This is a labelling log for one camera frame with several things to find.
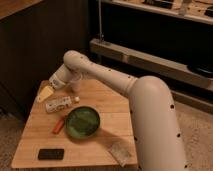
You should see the dark wooden cabinet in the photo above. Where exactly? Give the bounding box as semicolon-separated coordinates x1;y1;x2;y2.
0;0;90;119

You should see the wooden table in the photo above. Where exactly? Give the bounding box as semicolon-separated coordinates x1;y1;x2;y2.
12;79;137;169

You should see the metal shelf rack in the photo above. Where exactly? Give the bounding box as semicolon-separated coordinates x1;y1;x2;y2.
89;0;213;114

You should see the orange carrot toy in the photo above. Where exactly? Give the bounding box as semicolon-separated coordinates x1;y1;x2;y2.
52;116;66;134

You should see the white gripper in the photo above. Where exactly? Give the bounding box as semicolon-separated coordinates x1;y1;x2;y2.
36;64;72;102

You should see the clear plastic cup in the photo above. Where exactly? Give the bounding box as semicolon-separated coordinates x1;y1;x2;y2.
69;74;82;92

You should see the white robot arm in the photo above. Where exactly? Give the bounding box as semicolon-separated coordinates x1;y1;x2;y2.
37;50;189;171

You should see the green ceramic bowl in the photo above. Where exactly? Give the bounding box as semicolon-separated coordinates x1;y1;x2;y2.
65;106;100;139

